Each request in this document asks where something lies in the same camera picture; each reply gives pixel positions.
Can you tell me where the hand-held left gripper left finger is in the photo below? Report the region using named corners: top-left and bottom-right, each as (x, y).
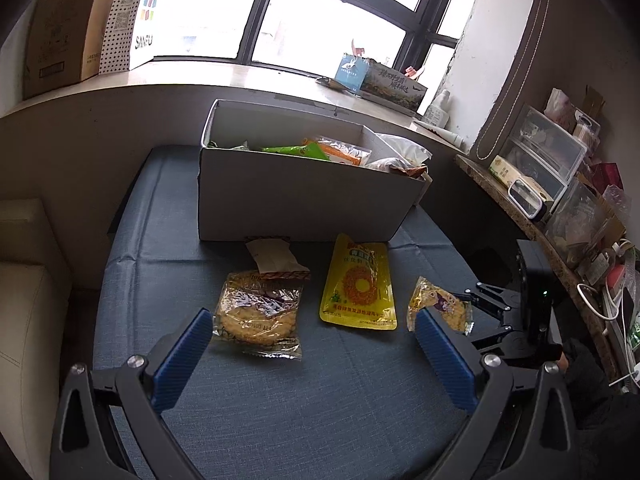
top-left (50, 307), bottom-right (216, 480)

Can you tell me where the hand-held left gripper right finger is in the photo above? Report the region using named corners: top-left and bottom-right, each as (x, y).
top-left (415, 307), bottom-right (581, 480)

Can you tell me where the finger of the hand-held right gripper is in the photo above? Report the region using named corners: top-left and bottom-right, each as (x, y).
top-left (452, 282), bottom-right (522, 322)
top-left (470, 325), bottom-right (517, 357)

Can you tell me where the small yellow snack packet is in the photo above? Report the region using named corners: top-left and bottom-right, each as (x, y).
top-left (406, 276), bottom-right (474, 336)

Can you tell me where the round cookie packet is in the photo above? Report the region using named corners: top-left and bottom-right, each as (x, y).
top-left (212, 270), bottom-right (305, 360)

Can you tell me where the yellow pineapple pouch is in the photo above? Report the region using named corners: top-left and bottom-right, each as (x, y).
top-left (319, 232), bottom-right (398, 331)

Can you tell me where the pale snack packet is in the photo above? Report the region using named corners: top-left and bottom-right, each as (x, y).
top-left (244, 236), bottom-right (312, 281)

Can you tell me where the silver and orange chip bag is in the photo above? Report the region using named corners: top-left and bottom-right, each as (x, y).
top-left (365, 156), bottom-right (428, 178)

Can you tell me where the white cardboard box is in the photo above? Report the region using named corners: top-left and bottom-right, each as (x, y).
top-left (197, 98), bottom-right (433, 243)

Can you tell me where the orange sausage packet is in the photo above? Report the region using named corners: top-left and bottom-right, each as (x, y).
top-left (315, 137), bottom-right (373, 167)

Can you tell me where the green labelled snack packet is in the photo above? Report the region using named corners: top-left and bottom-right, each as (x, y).
top-left (260, 141), bottom-right (331, 162)

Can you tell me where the clear plastic bag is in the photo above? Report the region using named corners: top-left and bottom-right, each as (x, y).
top-left (545, 177), bottom-right (628, 266)

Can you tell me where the white framed mirror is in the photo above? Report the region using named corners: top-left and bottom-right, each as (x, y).
top-left (506, 177), bottom-right (548, 223)

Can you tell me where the brown stone side counter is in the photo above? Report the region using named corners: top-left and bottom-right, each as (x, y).
top-left (455, 154), bottom-right (640, 391)

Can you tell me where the green and white box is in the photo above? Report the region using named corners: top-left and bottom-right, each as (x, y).
top-left (489, 155), bottom-right (548, 201)

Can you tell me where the blue tablecloth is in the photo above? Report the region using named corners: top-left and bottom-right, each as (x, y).
top-left (92, 145), bottom-right (506, 480)

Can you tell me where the red box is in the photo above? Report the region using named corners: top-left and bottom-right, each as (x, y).
top-left (592, 162), bottom-right (625, 193)

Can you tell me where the clear plastic drawer unit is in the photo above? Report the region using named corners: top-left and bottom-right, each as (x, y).
top-left (500, 104), bottom-right (588, 201)

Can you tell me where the white tube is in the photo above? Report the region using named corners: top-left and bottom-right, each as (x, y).
top-left (411, 120), bottom-right (466, 148)

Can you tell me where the pink plastic bag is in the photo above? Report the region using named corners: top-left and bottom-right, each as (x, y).
top-left (544, 87), bottom-right (576, 131)

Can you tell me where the white plastic bottle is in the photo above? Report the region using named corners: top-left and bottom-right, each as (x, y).
top-left (425, 89), bottom-right (452, 128)

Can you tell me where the long printed landscape box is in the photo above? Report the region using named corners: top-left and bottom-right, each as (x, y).
top-left (360, 60), bottom-right (429, 111)

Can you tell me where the small blue box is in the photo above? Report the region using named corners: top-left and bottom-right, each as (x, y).
top-left (334, 52), bottom-right (373, 93)

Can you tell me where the stone window sill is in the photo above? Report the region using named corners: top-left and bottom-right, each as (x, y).
top-left (0, 57), bottom-right (471, 156)

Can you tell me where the white dotted shopping bag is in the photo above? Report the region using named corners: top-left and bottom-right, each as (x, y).
top-left (97, 0), bottom-right (173, 76)

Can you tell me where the brown cardboard box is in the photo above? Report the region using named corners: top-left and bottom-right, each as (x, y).
top-left (22, 0), bottom-right (126, 101)

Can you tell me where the white cable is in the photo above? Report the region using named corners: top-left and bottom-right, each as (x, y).
top-left (576, 282), bottom-right (621, 323)

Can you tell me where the curtain bead cord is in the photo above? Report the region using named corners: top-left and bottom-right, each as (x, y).
top-left (475, 0), bottom-right (551, 161)

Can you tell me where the dark window frame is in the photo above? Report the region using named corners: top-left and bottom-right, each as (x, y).
top-left (150, 0), bottom-right (488, 81)

